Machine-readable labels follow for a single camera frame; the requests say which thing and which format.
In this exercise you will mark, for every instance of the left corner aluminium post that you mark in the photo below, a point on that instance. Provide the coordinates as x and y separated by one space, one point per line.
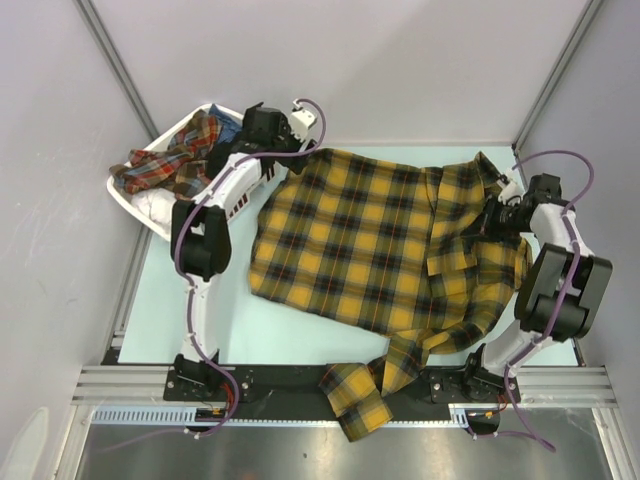
108 48

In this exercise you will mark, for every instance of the yellow plaid long sleeve shirt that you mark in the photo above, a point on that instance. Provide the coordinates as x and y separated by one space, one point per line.
386 248

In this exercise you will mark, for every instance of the white slotted cable duct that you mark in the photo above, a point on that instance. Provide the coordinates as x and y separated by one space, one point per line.
186 417

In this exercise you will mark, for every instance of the right corner aluminium post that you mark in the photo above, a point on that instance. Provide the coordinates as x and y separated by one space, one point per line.
560 67

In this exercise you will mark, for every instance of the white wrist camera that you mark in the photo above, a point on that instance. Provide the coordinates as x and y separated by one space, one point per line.
511 189
301 120

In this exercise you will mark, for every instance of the white plastic laundry basket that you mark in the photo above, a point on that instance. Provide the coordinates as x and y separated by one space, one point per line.
160 144

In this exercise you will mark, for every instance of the red plaid shirt in basket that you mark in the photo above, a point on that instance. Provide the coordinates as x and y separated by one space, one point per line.
180 168

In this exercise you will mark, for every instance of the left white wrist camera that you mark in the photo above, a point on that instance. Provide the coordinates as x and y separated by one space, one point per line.
301 120

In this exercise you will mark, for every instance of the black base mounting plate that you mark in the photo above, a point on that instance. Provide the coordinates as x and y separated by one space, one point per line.
292 393

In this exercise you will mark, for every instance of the aluminium frame rail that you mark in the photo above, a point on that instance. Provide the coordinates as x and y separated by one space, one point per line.
540 387

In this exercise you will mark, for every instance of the blue shirt in basket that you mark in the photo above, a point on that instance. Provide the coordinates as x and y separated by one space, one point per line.
229 126

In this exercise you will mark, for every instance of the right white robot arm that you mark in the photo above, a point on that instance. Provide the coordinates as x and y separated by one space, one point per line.
560 295

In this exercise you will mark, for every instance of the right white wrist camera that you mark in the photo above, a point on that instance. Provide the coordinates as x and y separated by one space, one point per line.
511 189

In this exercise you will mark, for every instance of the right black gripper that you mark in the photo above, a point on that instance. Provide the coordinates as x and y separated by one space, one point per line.
487 226

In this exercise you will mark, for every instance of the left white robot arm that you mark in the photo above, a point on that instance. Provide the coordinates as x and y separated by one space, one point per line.
200 242

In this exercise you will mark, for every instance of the white shirt in basket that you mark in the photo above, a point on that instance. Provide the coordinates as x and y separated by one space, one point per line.
155 204

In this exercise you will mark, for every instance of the corner aluminium post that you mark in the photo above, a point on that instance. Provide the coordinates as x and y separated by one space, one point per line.
560 67
108 48

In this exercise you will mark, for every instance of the black shirt in basket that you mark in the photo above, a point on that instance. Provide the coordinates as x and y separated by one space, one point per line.
244 142

